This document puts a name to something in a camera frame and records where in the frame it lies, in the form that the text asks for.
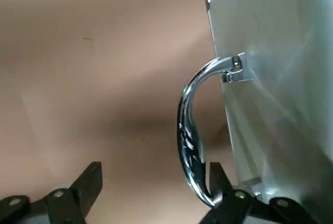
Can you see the silver aluminium first-aid case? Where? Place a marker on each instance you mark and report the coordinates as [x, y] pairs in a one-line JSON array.
[[273, 78]]

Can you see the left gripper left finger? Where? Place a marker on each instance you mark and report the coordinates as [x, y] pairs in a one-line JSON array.
[[67, 203]]

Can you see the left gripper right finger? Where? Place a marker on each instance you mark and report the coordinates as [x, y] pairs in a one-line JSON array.
[[234, 208]]

